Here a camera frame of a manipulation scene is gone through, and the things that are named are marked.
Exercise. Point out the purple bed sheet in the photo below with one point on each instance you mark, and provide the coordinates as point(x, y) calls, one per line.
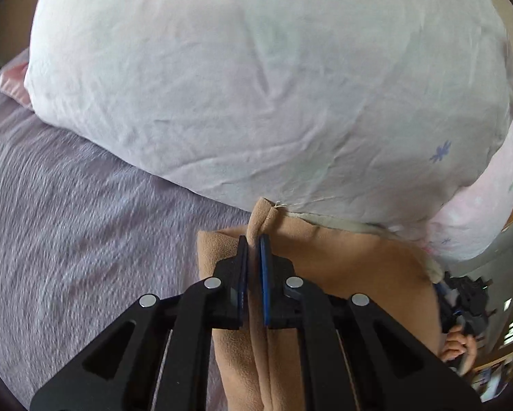
point(68, 222)

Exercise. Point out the pink pillow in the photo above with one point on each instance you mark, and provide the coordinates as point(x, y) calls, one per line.
point(13, 87)

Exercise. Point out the white floral pillow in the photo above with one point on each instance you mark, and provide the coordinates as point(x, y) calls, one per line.
point(256, 81)

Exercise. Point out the person's right hand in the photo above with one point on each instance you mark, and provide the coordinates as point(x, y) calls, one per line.
point(457, 344)

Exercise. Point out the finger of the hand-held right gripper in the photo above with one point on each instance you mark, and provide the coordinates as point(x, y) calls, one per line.
point(440, 290)

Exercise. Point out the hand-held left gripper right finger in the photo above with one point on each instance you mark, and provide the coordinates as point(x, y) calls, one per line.
point(264, 284)

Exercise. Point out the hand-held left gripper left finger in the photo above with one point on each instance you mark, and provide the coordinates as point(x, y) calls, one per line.
point(240, 284)

